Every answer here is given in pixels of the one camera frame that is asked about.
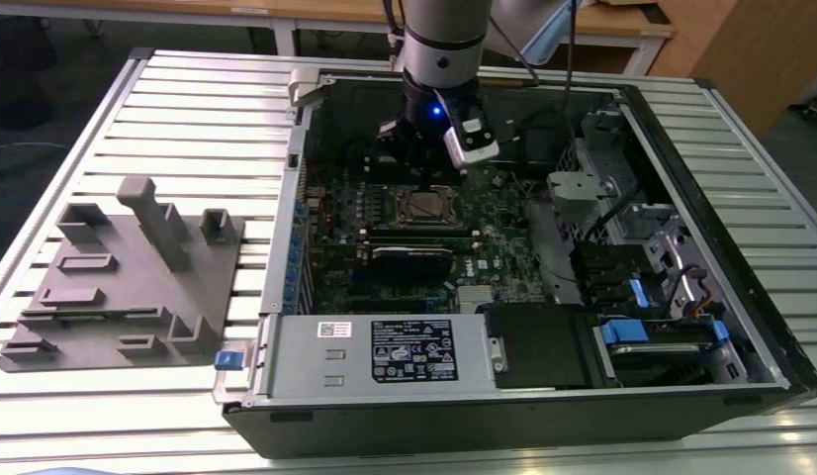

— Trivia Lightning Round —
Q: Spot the silver CPU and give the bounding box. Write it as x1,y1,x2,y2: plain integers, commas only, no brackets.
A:
407,193,449,218

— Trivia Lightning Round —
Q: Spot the metal socket cover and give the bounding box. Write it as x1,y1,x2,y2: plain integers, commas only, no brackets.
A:
399,190,459,227

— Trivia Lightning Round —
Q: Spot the CPU socket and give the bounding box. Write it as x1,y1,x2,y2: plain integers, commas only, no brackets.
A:
393,185,466,230

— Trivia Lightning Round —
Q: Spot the green RAM stick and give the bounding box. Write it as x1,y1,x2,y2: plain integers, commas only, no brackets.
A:
367,237,481,250

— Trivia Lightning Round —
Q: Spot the grey plastic case latch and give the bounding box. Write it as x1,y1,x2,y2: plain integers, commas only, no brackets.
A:
286,67,325,108

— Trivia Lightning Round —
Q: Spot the black graphics card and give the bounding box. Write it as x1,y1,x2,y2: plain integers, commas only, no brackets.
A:
370,245,457,286

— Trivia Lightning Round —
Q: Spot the green motherboard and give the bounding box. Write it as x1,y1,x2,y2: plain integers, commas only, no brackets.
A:
299,147,562,317

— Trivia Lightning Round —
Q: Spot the small silver heat sink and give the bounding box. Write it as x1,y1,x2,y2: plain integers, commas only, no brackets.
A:
458,285,499,305

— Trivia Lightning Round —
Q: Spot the light wooden desk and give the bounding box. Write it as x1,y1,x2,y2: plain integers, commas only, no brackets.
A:
0,0,297,55
294,0,678,75

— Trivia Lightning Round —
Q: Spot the silver power supply unit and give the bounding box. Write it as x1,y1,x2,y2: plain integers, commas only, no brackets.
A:
247,312,502,398

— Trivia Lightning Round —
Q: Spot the hard disk in blue carrier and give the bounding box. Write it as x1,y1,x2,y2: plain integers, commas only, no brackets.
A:
595,319,733,390

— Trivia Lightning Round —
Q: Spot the wooden cabinet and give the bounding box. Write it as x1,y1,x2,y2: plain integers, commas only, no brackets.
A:
650,0,817,138

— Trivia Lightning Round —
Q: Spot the grey parts rack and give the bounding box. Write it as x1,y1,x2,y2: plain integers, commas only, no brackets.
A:
0,176,249,373

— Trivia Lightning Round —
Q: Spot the black PC case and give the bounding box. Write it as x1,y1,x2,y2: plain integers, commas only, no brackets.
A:
210,66,817,460

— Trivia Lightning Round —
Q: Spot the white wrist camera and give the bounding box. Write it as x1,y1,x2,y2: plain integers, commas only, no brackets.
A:
442,98,499,169

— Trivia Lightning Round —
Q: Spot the silver metal bracket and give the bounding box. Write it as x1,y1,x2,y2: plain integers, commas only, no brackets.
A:
547,169,618,205

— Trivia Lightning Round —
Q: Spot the thick black cable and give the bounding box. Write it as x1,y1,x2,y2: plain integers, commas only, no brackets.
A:
505,0,578,164

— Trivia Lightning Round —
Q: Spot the black power cable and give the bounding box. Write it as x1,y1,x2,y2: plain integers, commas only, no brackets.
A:
589,192,639,246

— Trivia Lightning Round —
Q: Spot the coloured wire bundle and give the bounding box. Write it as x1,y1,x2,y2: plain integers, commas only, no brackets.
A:
683,291,723,321

